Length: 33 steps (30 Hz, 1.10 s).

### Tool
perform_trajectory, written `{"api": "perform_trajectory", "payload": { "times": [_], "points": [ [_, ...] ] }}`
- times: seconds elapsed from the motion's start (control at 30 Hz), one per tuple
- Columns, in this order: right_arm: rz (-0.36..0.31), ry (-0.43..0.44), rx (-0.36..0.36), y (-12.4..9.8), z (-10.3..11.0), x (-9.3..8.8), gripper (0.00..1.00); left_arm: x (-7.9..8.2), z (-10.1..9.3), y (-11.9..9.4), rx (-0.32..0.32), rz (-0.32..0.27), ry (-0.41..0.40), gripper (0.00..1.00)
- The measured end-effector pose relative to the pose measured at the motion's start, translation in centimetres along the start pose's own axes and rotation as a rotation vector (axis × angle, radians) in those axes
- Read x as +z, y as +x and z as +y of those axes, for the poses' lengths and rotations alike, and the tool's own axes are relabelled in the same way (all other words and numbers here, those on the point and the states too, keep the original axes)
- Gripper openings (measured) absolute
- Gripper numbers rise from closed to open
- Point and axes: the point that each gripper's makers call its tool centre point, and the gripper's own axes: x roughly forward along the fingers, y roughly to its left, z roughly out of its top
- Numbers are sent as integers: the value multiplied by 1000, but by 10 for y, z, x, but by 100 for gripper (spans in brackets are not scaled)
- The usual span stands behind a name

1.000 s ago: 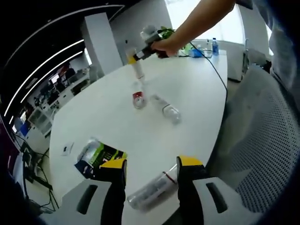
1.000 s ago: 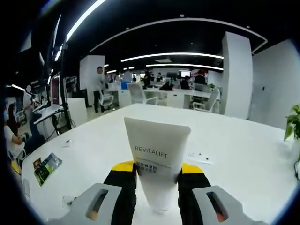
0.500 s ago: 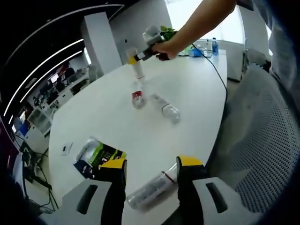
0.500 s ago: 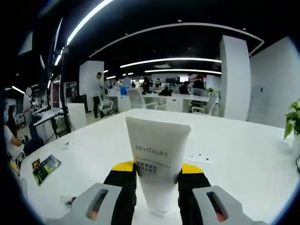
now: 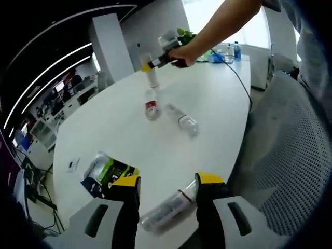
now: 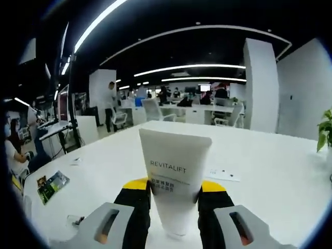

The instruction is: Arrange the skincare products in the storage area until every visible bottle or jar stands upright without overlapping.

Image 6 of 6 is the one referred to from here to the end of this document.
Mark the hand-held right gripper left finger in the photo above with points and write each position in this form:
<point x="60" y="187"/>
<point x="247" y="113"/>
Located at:
<point x="135" y="207"/>

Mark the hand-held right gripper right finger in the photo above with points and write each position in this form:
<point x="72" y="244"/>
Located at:
<point x="212" y="207"/>

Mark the white skincare tube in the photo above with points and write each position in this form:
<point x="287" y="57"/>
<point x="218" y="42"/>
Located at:
<point x="173" y="155"/>

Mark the green black skincare sachet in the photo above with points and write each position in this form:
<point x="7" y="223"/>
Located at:
<point x="54" y="185"/>

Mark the blue storage box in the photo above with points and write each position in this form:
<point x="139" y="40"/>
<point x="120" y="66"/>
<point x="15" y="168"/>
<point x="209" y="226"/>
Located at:
<point x="138" y="102"/>

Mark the white cabinet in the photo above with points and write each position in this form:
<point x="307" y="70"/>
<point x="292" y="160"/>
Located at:
<point x="86" y="129"/>

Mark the white office chair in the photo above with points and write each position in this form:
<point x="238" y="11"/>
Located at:
<point x="153" y="109"/>
<point x="119" y="116"/>

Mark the row of white desks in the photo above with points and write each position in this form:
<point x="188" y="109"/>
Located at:
<point x="194" y="114"/>

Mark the black-legged desk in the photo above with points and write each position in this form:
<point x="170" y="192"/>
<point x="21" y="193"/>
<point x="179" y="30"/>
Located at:
<point x="52" y="129"/>

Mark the black stand pole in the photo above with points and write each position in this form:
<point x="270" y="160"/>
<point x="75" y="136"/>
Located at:
<point x="72" y="103"/>

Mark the curved ceiling light strip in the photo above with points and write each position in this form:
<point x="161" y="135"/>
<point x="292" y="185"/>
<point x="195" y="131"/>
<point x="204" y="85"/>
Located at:
<point x="186" y="67"/>
<point x="207" y="78"/>

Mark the potted green plant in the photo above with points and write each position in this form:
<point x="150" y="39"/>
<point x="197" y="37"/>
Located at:
<point x="325" y="127"/>

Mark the long ceiling light strip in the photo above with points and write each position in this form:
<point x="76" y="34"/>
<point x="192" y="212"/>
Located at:
<point x="94" y="24"/>

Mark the ceiling air conditioner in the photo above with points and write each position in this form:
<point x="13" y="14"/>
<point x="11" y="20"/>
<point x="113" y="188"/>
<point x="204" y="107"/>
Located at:
<point x="28" y="52"/>

